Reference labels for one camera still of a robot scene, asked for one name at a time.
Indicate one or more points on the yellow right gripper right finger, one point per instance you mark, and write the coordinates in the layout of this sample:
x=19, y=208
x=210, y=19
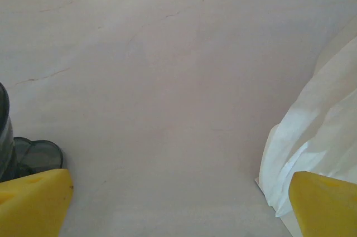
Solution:
x=326, y=209

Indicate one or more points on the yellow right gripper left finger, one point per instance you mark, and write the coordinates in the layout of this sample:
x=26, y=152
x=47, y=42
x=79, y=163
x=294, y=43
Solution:
x=30, y=209

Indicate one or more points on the filter paper bag orange tab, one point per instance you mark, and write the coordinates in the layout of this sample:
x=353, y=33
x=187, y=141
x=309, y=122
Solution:
x=320, y=125

